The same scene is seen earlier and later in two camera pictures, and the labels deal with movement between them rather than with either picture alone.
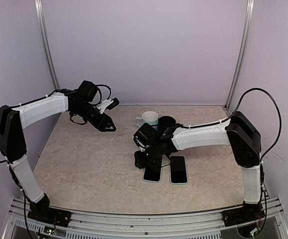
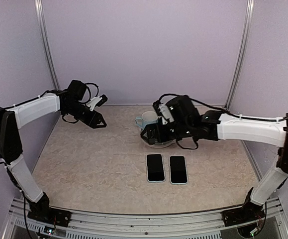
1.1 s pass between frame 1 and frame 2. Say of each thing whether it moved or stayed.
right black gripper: moved
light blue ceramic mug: stayed
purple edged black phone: moved
